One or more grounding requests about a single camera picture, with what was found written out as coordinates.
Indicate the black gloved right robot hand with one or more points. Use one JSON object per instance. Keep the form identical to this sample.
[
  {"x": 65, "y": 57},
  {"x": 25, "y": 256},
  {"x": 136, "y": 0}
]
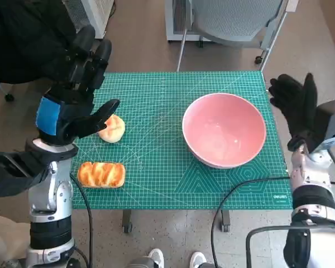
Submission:
[{"x": 298, "y": 111}]

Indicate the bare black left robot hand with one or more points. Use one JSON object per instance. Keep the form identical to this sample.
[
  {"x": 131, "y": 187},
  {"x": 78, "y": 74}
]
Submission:
[{"x": 69, "y": 117}]

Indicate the round toy bread bun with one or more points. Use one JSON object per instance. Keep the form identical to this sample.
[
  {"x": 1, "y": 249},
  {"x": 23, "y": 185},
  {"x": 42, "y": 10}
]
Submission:
[{"x": 114, "y": 131}]

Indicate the long toy bread loaf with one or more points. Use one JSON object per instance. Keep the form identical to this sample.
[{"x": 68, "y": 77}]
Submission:
[{"x": 102, "y": 174}]

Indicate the pink bowl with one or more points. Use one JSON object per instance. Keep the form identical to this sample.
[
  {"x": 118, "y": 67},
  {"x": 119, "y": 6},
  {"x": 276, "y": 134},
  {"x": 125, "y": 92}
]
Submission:
[{"x": 224, "y": 131}]

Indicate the black chair caster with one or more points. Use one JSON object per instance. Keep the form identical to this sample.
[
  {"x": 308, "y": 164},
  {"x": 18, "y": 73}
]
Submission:
[{"x": 10, "y": 97}]

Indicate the green cutting mat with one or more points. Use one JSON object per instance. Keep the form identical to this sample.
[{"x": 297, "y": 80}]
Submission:
[{"x": 156, "y": 139}]

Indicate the white appliance with mesh grille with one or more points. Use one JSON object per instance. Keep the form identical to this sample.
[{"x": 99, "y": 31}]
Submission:
[{"x": 100, "y": 14}]

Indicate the grey mesh office chair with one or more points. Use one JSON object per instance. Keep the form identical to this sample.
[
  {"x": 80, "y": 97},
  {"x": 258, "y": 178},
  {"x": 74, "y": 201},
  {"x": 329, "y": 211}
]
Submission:
[{"x": 231, "y": 19}]

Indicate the black table leg with caster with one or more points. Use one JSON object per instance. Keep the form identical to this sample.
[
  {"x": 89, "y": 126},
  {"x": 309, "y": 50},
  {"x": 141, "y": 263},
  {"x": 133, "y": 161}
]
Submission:
[
  {"x": 225, "y": 220},
  {"x": 127, "y": 220}
]

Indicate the white appliance with dark grille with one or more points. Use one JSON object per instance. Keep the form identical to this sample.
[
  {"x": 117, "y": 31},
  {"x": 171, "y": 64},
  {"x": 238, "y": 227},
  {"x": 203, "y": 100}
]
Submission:
[{"x": 178, "y": 16}]

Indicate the white shoe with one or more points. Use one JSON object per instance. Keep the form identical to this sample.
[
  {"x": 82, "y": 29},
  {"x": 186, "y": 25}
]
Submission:
[
  {"x": 157, "y": 257},
  {"x": 198, "y": 258}
]

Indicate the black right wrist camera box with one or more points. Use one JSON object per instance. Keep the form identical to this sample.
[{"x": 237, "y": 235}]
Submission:
[{"x": 332, "y": 120}]

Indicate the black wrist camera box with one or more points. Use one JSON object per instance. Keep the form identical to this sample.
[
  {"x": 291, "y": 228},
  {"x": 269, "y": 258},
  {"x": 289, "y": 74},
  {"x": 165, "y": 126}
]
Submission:
[
  {"x": 332, "y": 120},
  {"x": 8, "y": 173}
]

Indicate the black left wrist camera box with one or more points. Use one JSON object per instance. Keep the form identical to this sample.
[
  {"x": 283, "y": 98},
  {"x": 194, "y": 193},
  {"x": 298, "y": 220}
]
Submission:
[{"x": 8, "y": 173}]

